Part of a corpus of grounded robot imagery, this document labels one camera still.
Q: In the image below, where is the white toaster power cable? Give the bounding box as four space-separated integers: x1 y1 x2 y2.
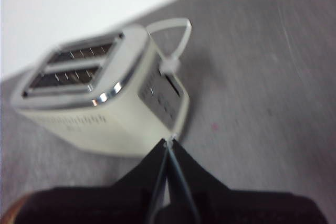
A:
146 17 193 63

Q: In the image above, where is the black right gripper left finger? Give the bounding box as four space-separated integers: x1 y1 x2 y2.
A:
14 137 169 224

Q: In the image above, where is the cream two-slot toaster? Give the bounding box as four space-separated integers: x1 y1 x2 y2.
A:
10 24 191 158

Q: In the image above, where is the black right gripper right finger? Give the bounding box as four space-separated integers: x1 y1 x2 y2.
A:
154 138 329 224

